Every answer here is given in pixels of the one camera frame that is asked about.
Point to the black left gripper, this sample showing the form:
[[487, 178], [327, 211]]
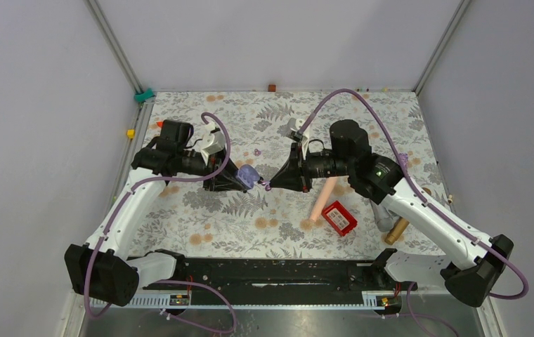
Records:
[[225, 180]]

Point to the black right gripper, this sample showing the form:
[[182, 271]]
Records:
[[296, 175]]

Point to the lavender earbud charging case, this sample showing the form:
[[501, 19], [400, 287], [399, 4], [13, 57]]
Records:
[[248, 176]]

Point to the purple earbud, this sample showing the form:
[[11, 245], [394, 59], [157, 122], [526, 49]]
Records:
[[265, 184]]

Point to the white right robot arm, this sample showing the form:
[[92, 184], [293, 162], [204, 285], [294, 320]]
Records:
[[472, 260]]

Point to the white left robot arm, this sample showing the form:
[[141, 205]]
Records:
[[101, 267]]

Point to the pink cylindrical tube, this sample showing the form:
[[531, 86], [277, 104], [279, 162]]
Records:
[[322, 199]]

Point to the floral patterned mat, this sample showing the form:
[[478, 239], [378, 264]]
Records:
[[258, 224]]

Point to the red plastic bin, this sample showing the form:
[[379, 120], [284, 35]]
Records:
[[339, 218]]

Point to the grey microphone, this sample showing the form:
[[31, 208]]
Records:
[[384, 219]]

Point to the yellow cube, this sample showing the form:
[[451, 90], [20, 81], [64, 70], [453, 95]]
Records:
[[130, 134]]

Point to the purple glitter microphone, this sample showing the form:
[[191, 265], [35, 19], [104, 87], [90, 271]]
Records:
[[403, 160]]

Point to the gold microphone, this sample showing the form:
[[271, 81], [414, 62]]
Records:
[[396, 232]]

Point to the teal curved block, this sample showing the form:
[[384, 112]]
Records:
[[142, 97]]

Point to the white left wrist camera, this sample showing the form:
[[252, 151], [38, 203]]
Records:
[[212, 143]]

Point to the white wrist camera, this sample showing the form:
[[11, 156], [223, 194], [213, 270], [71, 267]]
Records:
[[212, 143], [294, 133]]

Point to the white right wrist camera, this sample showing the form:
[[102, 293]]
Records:
[[294, 133]]

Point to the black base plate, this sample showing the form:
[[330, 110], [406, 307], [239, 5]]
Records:
[[267, 282]]

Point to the aluminium frame rail left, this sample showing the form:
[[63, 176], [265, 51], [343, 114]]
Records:
[[130, 85]]

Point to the aluminium frame rail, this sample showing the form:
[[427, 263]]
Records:
[[130, 85], [440, 47]]

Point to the aluminium frame rail right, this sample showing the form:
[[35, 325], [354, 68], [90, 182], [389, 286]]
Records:
[[440, 47]]

